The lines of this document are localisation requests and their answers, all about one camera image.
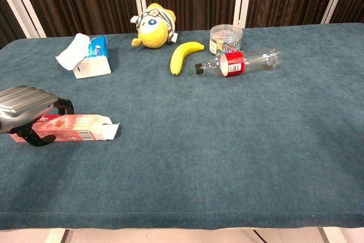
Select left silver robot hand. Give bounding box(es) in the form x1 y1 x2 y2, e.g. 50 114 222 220
0 85 75 147

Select pink cardboard box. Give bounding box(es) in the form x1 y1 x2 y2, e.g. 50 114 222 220
8 113 121 143

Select blue white tissue pack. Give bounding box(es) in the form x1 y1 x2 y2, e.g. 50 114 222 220
55 32 112 80

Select yellow plush toy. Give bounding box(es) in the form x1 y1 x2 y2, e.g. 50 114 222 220
130 2 179 50

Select yellow banana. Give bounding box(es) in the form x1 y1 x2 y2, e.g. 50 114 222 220
169 41 205 77

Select blue table cloth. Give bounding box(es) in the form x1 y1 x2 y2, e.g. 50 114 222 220
0 22 364 230

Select clear plastic jar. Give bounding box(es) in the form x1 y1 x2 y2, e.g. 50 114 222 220
209 24 244 56

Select clear bottle with red label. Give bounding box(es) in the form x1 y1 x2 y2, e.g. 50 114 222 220
195 47 282 79

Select white table leg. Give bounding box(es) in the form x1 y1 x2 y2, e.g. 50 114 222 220
317 227 346 243

